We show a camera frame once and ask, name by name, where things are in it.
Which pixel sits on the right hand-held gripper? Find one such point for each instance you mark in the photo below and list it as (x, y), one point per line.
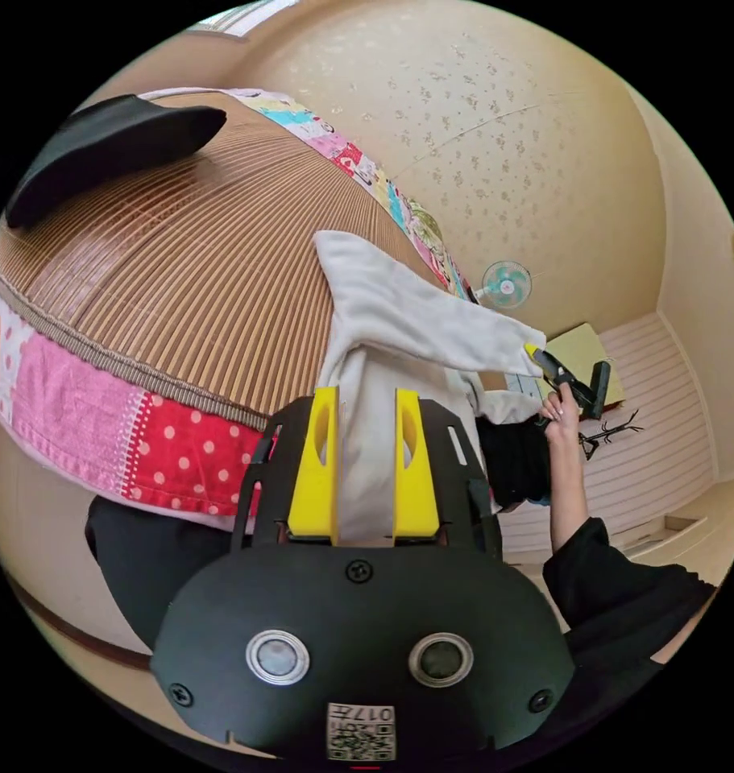
(561, 375)

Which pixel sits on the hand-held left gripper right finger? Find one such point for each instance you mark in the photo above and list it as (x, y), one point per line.
(416, 495)

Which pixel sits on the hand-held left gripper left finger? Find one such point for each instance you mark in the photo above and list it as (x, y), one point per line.
(311, 495)

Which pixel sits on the white shirt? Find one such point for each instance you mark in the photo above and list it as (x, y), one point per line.
(397, 314)

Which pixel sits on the person's right forearm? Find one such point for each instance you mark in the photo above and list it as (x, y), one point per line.
(569, 483)

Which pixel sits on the person's right hand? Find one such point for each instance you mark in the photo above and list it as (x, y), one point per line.
(560, 410)

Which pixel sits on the black coat stand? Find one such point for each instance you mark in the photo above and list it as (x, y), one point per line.
(608, 430)

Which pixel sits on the person's body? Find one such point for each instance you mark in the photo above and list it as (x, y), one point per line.
(614, 580)

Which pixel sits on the bed with woven mat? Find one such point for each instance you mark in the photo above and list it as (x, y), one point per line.
(179, 272)

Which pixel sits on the black folded garment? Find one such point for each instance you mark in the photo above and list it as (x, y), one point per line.
(101, 151)

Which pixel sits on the window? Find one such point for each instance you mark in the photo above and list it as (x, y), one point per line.
(224, 23)

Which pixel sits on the teal wall fan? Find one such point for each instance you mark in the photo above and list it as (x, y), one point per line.
(507, 285)

